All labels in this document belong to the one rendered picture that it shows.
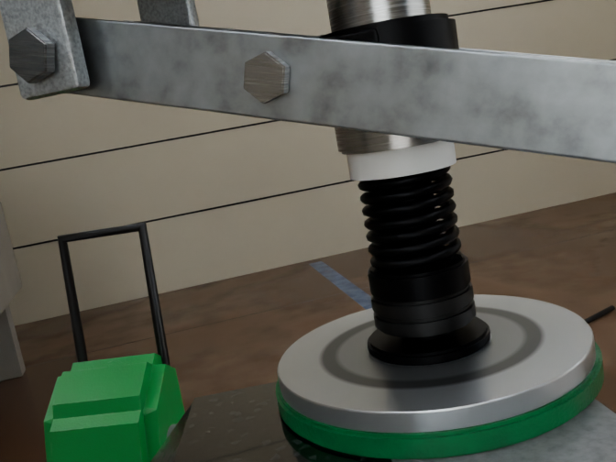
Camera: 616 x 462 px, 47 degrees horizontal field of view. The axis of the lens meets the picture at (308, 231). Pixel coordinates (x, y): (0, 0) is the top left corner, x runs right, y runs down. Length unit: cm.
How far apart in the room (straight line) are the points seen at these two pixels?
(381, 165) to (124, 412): 121
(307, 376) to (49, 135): 436
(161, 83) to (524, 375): 28
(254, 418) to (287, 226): 440
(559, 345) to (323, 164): 447
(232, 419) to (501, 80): 28
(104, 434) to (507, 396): 125
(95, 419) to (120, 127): 332
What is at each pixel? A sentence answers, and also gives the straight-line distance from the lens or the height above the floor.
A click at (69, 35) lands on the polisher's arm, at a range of 48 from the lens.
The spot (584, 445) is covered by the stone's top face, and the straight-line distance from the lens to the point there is 42.
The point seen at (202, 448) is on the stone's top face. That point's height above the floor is 87.
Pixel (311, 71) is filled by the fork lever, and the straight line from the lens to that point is 42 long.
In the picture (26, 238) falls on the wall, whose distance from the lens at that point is 485.
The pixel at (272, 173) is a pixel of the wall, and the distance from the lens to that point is 483.
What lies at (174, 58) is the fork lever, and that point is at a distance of 46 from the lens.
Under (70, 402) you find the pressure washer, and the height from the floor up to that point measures 54.
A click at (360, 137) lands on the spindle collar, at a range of 44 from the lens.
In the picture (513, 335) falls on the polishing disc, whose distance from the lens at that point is 50.
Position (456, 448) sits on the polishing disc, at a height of 87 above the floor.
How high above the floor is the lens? 107
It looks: 10 degrees down
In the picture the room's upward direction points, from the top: 10 degrees counter-clockwise
